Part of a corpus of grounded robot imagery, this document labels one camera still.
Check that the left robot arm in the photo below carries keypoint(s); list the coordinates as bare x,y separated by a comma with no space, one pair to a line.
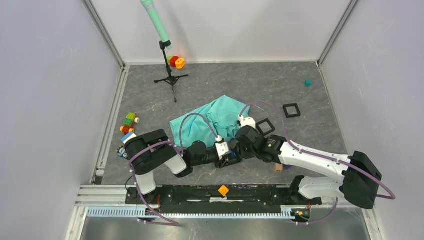
149,151

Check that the red orange toy rings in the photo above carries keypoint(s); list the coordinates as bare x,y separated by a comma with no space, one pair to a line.
176,62

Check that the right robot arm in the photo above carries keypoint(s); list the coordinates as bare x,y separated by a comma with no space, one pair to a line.
352,177

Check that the black tripod stand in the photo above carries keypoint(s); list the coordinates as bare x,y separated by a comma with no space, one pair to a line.
170,79

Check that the black square frame middle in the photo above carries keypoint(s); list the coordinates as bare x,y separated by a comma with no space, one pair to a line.
265,127

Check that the blue white toy brick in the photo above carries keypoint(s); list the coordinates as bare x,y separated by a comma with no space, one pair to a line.
130,135

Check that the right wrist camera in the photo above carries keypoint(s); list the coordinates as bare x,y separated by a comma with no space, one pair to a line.
246,121

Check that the orange diamond marker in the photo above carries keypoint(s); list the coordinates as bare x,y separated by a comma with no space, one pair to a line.
223,190

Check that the black square frame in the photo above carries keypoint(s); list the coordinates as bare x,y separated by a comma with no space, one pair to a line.
291,110
265,127

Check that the small teal cube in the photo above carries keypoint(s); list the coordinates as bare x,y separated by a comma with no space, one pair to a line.
308,83

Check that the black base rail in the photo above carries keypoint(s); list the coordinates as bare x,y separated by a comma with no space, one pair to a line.
205,199

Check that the colourful toy brick train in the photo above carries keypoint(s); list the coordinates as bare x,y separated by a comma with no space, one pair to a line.
129,123

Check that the black square frame far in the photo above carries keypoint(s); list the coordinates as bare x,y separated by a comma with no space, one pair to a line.
291,110

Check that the mint green microphone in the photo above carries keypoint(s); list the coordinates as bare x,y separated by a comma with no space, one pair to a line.
152,12

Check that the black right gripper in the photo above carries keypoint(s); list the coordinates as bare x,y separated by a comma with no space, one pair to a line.
245,155

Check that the small wooden cube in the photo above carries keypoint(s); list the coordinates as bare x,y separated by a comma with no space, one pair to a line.
278,167

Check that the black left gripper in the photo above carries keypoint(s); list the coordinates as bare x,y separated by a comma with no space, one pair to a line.
225,161

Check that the mint green garment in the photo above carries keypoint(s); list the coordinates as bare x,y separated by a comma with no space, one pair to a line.
221,116

